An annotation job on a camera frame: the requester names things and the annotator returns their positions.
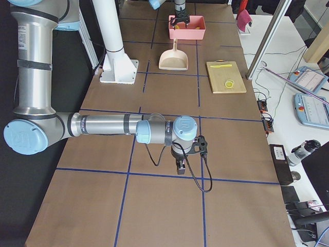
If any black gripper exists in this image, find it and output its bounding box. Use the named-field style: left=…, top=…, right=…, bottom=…
left=171, top=143, right=192, bottom=175
left=170, top=9, right=190, bottom=30

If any beige plastic dustpan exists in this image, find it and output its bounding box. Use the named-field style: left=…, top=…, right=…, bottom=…
left=158, top=39, right=188, bottom=71

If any pink plastic bin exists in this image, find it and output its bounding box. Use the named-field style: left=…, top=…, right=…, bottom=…
left=168, top=15, right=206, bottom=40

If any magenta cloth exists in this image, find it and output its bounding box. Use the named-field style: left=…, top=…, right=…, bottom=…
left=237, top=9, right=252, bottom=30

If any yellow toy knife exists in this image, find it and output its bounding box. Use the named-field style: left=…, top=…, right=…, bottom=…
left=210, top=64, right=232, bottom=68

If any wooden cutting board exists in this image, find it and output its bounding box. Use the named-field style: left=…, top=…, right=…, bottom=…
left=206, top=61, right=247, bottom=94

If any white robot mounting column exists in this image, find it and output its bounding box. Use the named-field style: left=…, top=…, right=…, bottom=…
left=93, top=0, right=139, bottom=84

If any lemon slice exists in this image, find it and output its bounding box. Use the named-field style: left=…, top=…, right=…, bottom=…
left=224, top=79, right=234, bottom=89

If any black box with label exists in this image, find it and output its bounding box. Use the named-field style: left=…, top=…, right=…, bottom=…
left=269, top=144, right=293, bottom=186

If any grey water bottle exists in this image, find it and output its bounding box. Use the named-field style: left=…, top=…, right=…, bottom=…
left=287, top=139, right=321, bottom=166

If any blue teach pendant near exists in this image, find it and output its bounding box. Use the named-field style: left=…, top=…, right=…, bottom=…
left=294, top=94, right=328, bottom=129

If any blue teach pendant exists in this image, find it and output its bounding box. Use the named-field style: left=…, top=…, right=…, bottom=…
left=294, top=94, right=328, bottom=129
left=288, top=66, right=328, bottom=94

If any blue teach pendant far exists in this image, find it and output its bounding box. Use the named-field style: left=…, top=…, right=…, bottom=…
left=288, top=66, right=328, bottom=94

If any aluminium frame post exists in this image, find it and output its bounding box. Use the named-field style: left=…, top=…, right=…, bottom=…
left=246, top=0, right=292, bottom=80

